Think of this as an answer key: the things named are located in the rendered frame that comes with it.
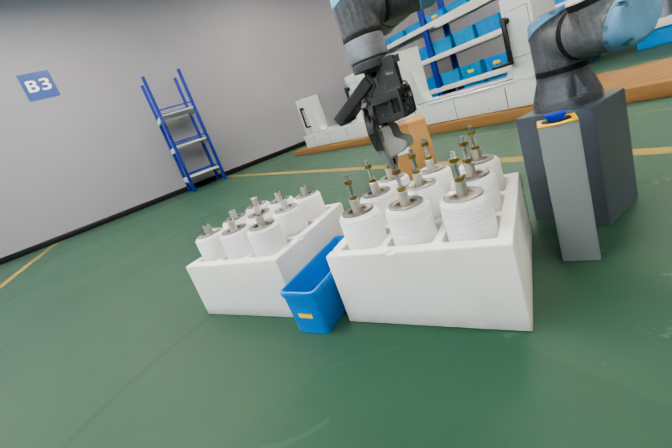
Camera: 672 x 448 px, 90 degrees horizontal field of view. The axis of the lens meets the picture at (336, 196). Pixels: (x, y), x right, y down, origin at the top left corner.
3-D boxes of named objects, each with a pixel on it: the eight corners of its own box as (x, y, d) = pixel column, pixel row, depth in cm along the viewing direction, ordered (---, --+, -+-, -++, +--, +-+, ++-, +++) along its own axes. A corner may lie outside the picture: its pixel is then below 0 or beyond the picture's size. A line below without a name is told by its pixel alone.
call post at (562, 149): (560, 246, 82) (536, 122, 75) (596, 244, 78) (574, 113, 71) (562, 261, 76) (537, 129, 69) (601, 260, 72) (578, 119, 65)
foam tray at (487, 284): (399, 243, 113) (383, 194, 109) (532, 233, 92) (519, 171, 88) (349, 321, 82) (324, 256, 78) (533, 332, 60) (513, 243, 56)
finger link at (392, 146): (410, 169, 64) (397, 122, 62) (383, 175, 67) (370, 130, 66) (416, 165, 66) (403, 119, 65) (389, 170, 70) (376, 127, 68)
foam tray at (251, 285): (278, 254, 143) (262, 216, 139) (357, 247, 122) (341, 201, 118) (208, 314, 111) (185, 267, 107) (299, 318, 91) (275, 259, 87)
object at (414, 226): (400, 277, 79) (377, 207, 75) (435, 261, 81) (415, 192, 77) (419, 295, 70) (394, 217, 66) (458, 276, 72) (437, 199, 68)
